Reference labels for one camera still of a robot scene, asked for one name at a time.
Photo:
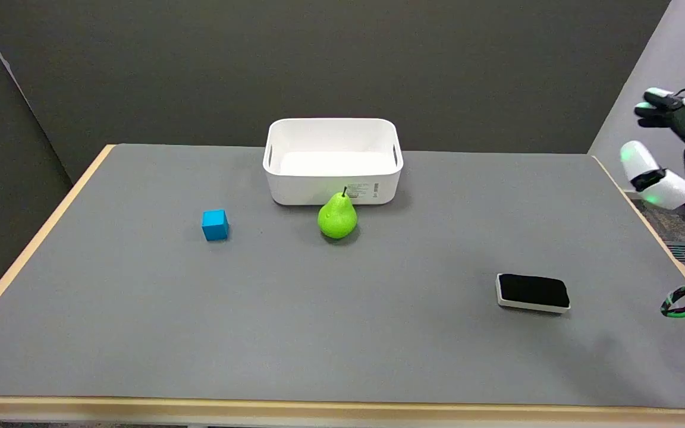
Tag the blue cube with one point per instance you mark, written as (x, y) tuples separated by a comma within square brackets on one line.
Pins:
[(214, 225)]

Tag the grey table mat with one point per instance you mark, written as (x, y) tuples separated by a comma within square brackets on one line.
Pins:
[(319, 279)]

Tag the black blackboard eraser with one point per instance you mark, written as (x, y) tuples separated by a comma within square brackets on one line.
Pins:
[(533, 292)]

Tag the white plastic storage bin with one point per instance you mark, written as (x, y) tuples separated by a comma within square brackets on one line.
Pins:
[(333, 160)]

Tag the green pear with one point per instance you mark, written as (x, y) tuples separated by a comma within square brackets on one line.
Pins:
[(336, 216)]

